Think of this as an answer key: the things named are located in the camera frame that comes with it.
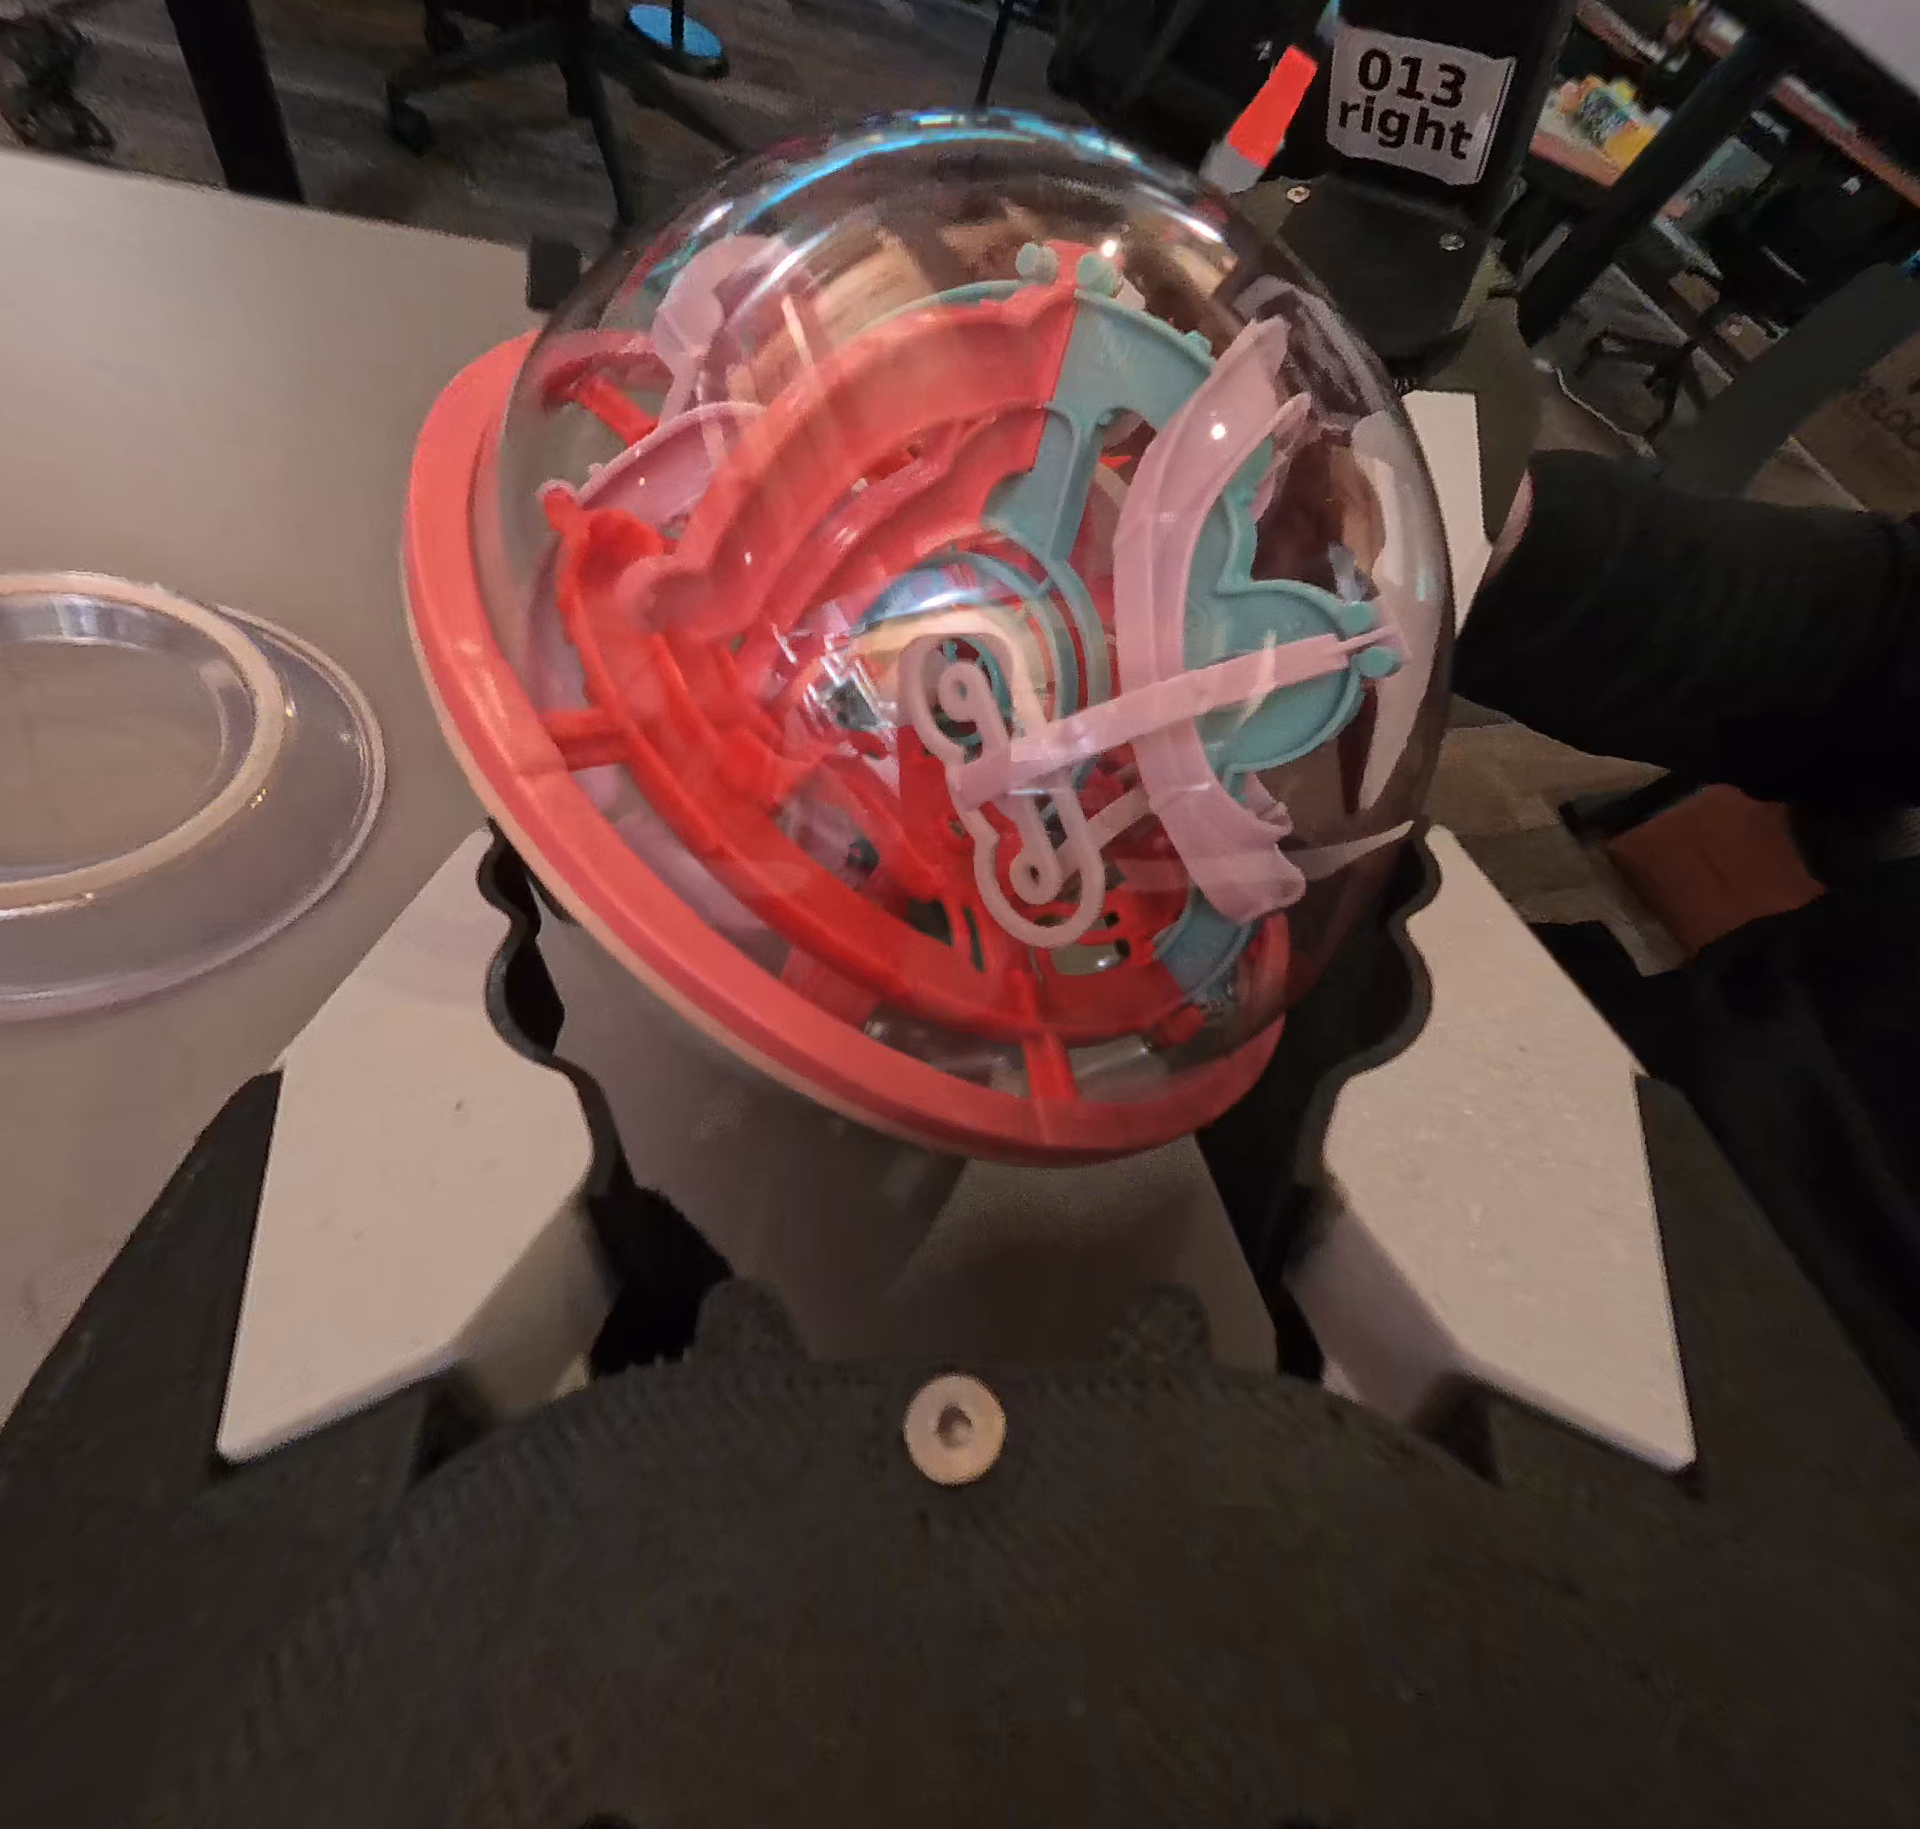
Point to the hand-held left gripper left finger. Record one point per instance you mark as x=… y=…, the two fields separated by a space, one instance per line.
x=393 y=1187

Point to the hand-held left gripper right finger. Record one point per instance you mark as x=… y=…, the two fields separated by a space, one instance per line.
x=1498 y=1187

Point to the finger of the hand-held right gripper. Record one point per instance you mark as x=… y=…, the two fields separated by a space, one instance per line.
x=1516 y=417

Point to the clear red maze ball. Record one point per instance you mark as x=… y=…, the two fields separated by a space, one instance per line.
x=898 y=657

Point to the person's right forearm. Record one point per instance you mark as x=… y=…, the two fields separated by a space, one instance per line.
x=1682 y=611

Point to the clear plastic ball stand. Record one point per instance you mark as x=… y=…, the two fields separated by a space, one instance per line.
x=302 y=807

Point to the orange traffic cone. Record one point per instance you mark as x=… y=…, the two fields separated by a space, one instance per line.
x=1263 y=121

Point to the cluttered wooden table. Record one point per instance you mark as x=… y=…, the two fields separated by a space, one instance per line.
x=1620 y=112

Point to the black office chair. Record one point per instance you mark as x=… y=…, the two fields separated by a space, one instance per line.
x=595 y=101
x=1741 y=271

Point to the person's leg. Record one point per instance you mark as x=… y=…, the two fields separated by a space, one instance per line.
x=1800 y=1035

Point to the black desk leg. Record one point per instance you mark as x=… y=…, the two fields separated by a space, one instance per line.
x=222 y=47

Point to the white table black frame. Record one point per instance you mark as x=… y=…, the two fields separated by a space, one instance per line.
x=1669 y=181

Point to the dark grey desk bracket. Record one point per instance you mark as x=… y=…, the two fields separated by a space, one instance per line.
x=551 y=271

